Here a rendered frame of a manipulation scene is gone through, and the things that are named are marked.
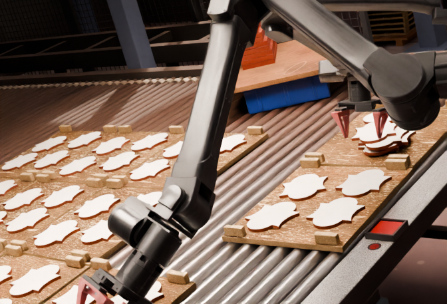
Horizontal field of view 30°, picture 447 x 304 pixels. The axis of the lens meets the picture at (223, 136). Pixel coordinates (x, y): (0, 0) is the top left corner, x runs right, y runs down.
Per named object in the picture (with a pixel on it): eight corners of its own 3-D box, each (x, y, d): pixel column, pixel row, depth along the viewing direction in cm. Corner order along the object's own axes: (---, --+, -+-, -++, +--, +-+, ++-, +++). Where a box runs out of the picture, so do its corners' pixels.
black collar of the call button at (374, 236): (409, 225, 195) (408, 219, 194) (394, 242, 190) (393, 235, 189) (380, 223, 200) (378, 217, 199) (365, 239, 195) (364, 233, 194)
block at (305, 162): (322, 165, 236) (320, 157, 235) (318, 169, 235) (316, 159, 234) (303, 165, 240) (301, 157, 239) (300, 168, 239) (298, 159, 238)
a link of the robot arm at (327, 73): (359, 76, 205) (358, 42, 207) (313, 78, 209) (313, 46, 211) (366, 89, 216) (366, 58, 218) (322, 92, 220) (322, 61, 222)
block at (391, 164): (409, 167, 220) (407, 158, 219) (406, 171, 219) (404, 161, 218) (388, 167, 224) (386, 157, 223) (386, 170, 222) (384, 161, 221)
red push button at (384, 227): (404, 227, 195) (403, 222, 195) (392, 240, 191) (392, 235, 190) (381, 225, 199) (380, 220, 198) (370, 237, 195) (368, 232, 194)
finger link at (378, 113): (368, 136, 220) (366, 100, 219) (393, 136, 216) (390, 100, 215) (356, 140, 215) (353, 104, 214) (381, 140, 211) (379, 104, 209)
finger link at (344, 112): (344, 136, 225) (342, 101, 223) (368, 136, 220) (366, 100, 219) (332, 140, 219) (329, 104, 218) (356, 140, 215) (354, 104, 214)
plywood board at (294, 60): (348, 31, 334) (348, 27, 334) (354, 66, 288) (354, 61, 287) (228, 59, 343) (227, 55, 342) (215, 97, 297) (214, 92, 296)
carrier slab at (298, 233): (414, 173, 220) (413, 167, 219) (343, 253, 190) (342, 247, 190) (302, 170, 241) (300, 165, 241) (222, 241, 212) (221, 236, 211)
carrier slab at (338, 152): (471, 111, 249) (470, 106, 249) (413, 171, 221) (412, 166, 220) (368, 112, 272) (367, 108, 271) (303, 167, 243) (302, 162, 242)
